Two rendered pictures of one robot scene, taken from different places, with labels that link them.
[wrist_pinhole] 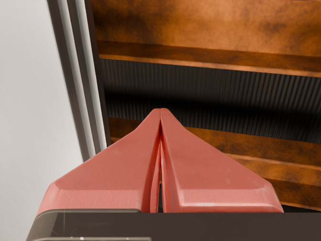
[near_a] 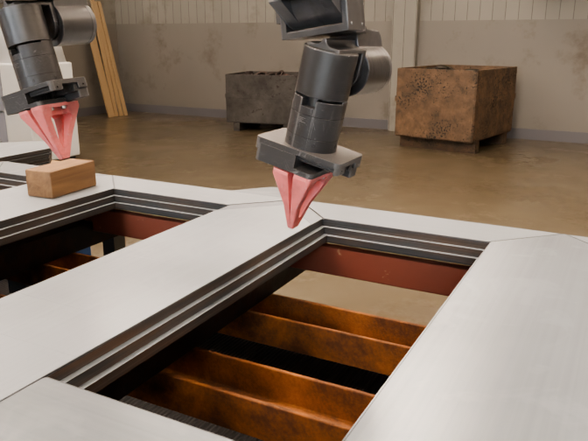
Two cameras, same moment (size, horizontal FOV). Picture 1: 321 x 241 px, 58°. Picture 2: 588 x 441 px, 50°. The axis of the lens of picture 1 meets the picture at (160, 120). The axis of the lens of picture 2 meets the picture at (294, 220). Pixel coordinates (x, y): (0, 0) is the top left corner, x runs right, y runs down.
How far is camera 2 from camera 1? 0.76 m
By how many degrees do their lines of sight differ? 100
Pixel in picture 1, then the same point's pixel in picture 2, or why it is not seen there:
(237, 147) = not seen: outside the picture
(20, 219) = (16, 325)
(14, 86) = (178, 275)
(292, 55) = not seen: outside the picture
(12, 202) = (40, 314)
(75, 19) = (238, 284)
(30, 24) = (222, 266)
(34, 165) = (122, 300)
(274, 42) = not seen: outside the picture
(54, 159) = (147, 300)
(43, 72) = (206, 275)
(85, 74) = (218, 297)
